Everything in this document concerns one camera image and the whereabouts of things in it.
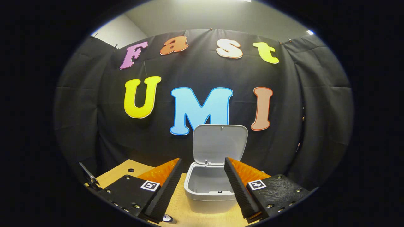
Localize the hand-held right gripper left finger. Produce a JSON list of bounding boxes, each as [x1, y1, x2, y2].
[[95, 158, 183, 224]]

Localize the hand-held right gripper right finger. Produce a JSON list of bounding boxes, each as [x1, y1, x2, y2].
[[224, 157, 312, 224]]

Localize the white desktop garbage bin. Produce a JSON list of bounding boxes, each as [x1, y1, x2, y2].
[[184, 124, 249, 214]]

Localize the wooden desktop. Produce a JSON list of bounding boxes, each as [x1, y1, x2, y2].
[[85, 159, 272, 227]]

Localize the black backdrop cloth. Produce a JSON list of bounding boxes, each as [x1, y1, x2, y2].
[[54, 29, 354, 191]]

